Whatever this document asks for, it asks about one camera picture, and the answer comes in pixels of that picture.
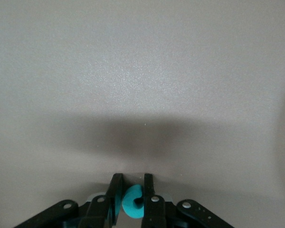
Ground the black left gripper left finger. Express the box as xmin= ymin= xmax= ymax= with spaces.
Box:
xmin=14 ymin=173 xmax=124 ymax=228

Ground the brown table cover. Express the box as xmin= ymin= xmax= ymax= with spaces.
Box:
xmin=0 ymin=0 xmax=285 ymax=228

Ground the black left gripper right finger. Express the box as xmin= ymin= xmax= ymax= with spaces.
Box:
xmin=141 ymin=173 xmax=235 ymax=228

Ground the teal letter c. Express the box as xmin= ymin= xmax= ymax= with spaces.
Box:
xmin=122 ymin=184 xmax=145 ymax=219

